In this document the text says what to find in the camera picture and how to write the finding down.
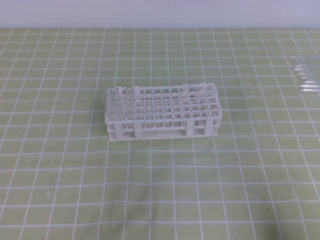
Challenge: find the spare glass tube rear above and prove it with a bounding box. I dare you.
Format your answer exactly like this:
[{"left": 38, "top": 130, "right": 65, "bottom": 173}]
[{"left": 289, "top": 55, "right": 320, "bottom": 65}]

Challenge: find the clear glass test tube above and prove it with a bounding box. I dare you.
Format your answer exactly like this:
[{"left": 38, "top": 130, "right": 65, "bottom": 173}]
[{"left": 125, "top": 87, "right": 135, "bottom": 121}]

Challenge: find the green checkered tablecloth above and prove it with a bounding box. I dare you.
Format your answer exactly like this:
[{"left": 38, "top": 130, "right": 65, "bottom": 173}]
[{"left": 0, "top": 28, "right": 320, "bottom": 240}]

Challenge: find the glass tube in rack corner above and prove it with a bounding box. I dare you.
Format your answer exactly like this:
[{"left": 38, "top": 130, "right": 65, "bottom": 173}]
[{"left": 108, "top": 87, "right": 120, "bottom": 121}]

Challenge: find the white plastic test tube rack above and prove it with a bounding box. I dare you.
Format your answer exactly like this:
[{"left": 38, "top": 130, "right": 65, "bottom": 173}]
[{"left": 100, "top": 83, "right": 223, "bottom": 142}]

